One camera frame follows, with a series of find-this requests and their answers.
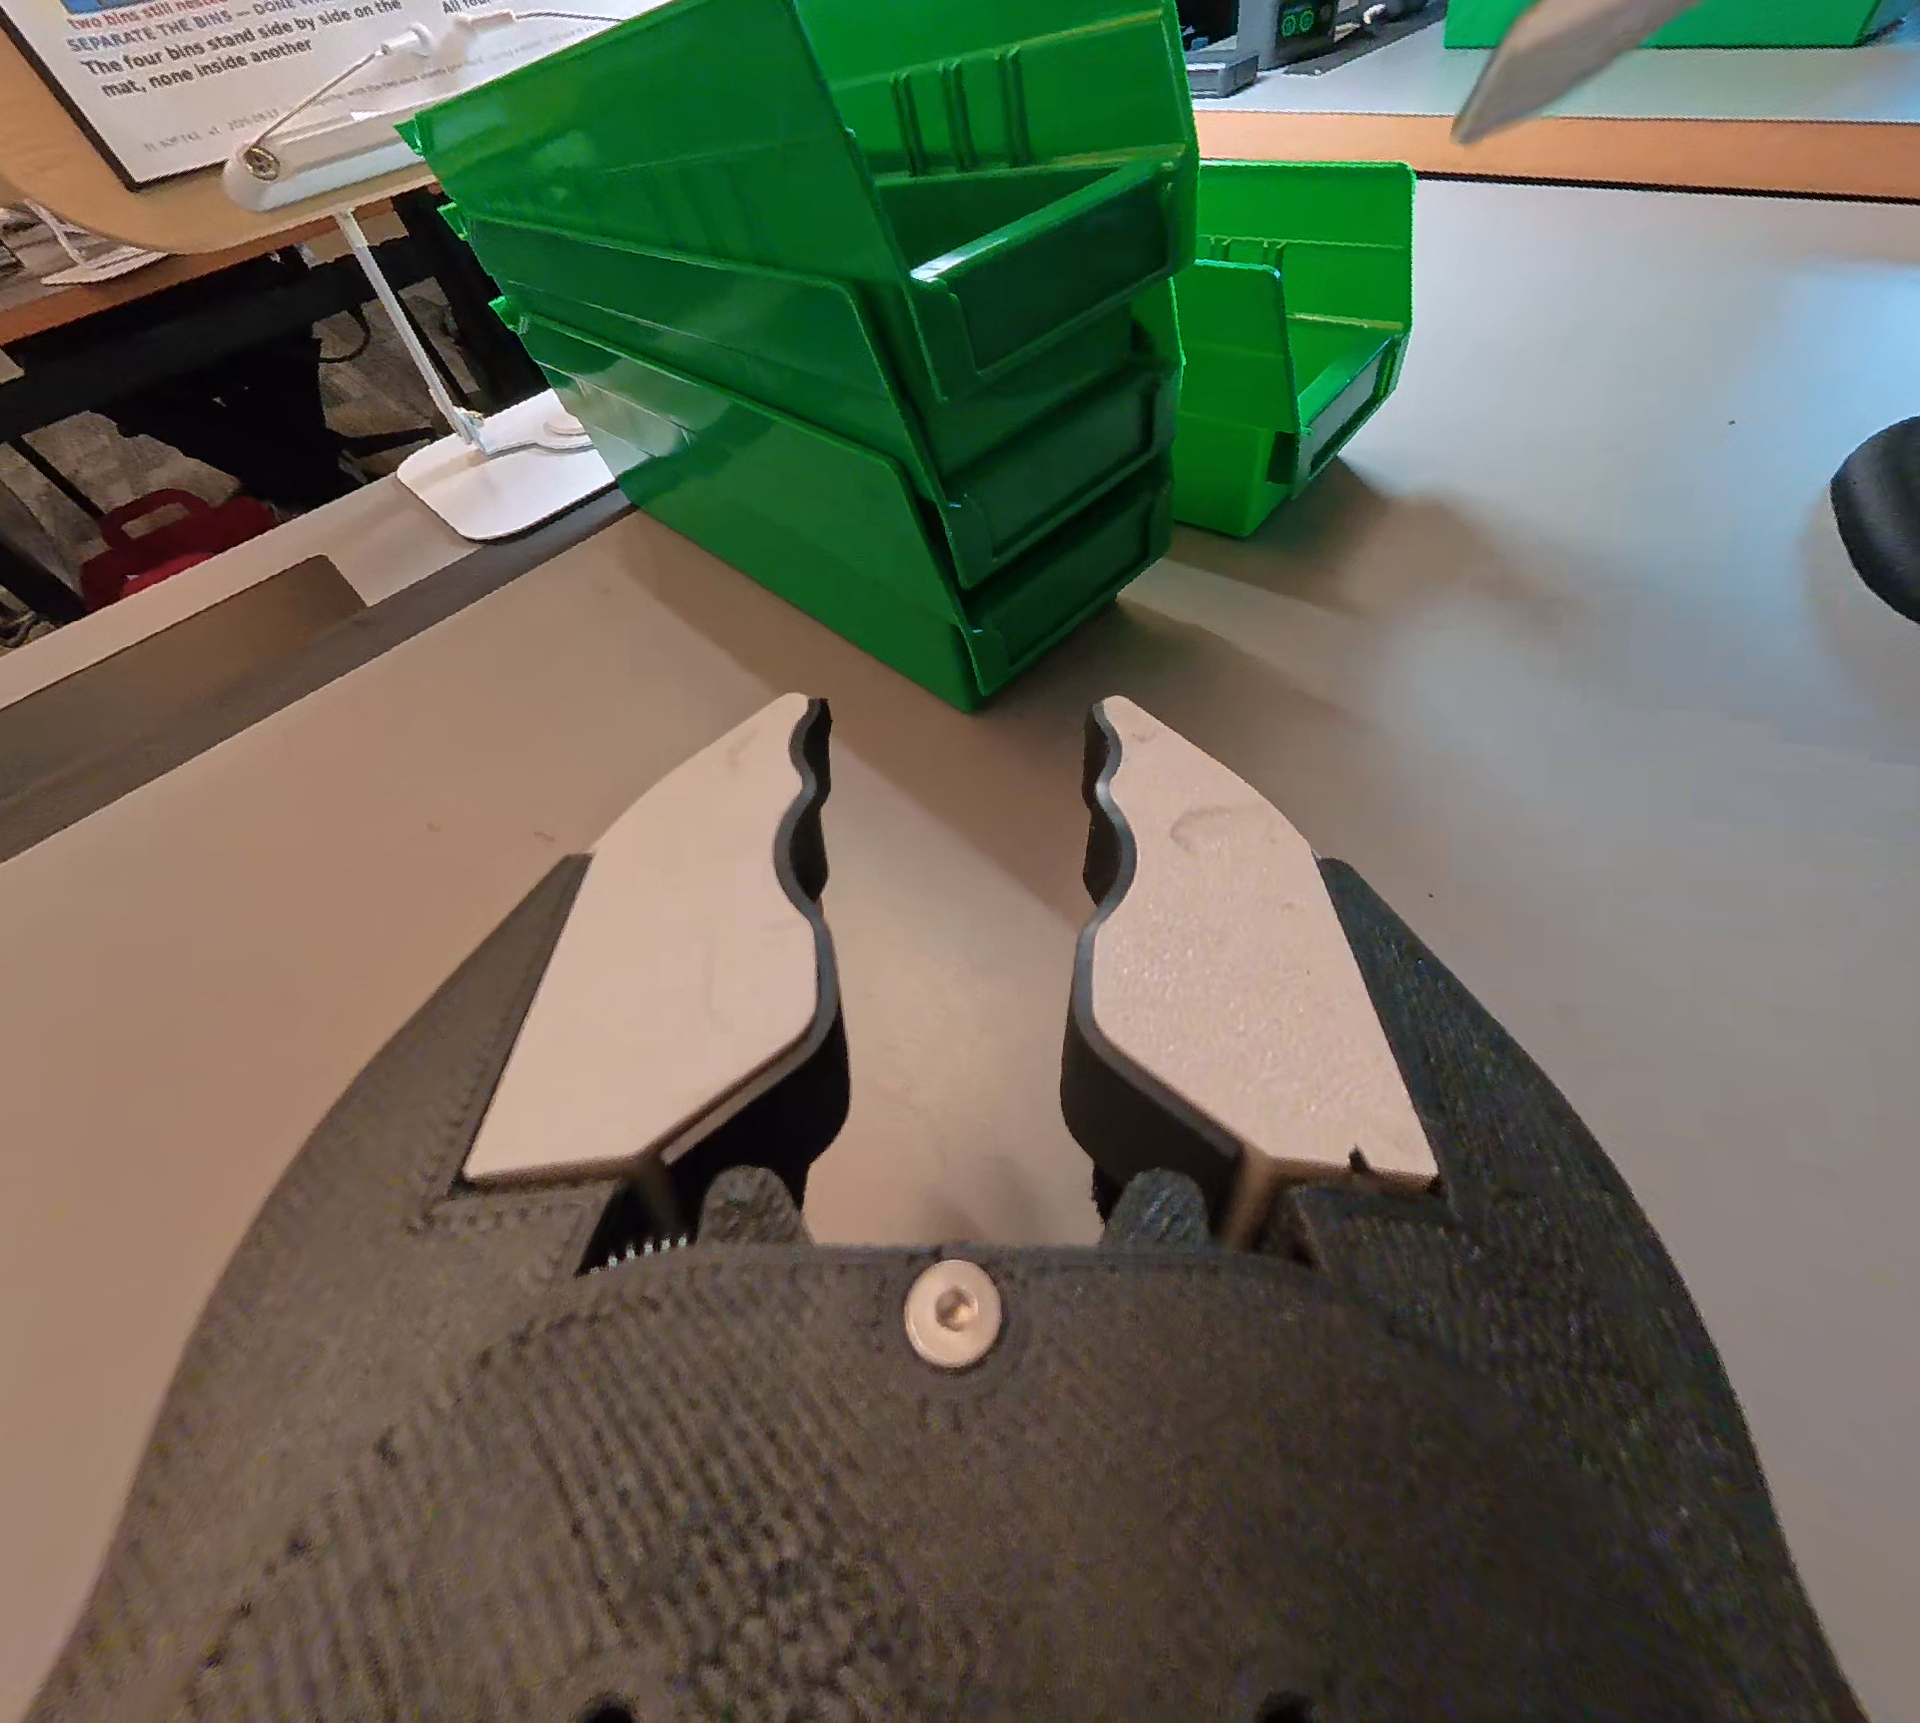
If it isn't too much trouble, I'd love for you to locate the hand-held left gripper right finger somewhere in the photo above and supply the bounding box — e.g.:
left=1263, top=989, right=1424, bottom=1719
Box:
left=1061, top=698, right=1442, bottom=1245

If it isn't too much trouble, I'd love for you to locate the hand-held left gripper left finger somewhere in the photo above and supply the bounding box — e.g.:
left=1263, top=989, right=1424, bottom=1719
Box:
left=462, top=694, right=851, bottom=1237

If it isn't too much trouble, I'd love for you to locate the green plastic bin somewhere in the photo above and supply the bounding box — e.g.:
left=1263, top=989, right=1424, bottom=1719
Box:
left=1169, top=160, right=1420, bottom=540
left=395, top=0, right=1201, bottom=382
left=437, top=196, right=1187, bottom=586
left=494, top=298, right=1179, bottom=715

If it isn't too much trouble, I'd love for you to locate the white sign stand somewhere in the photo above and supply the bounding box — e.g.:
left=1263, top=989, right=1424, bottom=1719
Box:
left=331, top=206, right=624, bottom=544

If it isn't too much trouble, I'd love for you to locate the wooden side table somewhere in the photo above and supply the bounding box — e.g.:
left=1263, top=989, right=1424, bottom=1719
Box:
left=0, top=200, right=452, bottom=352

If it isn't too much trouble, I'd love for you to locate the white clip bar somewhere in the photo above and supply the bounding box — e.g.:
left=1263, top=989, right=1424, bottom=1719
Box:
left=222, top=10, right=631, bottom=214

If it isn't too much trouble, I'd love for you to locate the wooden sign board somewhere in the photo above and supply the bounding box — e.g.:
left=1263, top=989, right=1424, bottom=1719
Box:
left=0, top=0, right=768, bottom=256

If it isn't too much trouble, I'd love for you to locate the red handled case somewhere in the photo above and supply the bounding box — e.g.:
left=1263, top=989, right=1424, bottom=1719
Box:
left=78, top=488, right=281, bottom=610

